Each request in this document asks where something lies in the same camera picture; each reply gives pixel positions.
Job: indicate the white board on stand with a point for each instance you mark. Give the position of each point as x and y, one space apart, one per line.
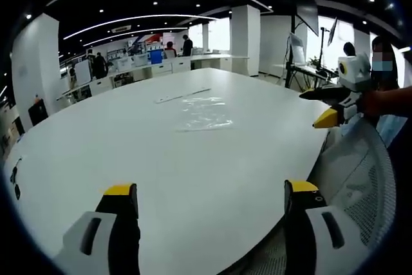
297 49

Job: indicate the small black monitor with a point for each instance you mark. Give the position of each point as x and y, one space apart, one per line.
332 32

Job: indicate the white cabinet box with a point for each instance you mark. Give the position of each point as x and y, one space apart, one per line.
83 71

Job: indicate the long white counter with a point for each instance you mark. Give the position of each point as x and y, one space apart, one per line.
161 67

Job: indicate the clear food packaging bag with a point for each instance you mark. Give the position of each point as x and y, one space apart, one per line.
206 115

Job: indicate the blue garment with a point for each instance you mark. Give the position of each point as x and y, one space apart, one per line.
391 127

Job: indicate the blue box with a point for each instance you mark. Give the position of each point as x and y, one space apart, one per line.
155 56

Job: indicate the black-framed side table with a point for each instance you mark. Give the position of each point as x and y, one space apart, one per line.
309 72

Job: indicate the person's right hand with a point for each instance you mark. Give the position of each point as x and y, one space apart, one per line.
375 102

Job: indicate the large black monitor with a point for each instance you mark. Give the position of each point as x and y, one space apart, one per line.
308 15

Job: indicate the white mesh office chair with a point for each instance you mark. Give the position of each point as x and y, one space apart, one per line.
354 165

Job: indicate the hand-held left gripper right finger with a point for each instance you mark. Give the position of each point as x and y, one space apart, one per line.
322 239

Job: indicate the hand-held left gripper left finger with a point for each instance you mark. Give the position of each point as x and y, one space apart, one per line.
96 242

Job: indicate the green plant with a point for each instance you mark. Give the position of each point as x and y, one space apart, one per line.
313 62

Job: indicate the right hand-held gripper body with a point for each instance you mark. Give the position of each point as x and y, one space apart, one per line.
355 73

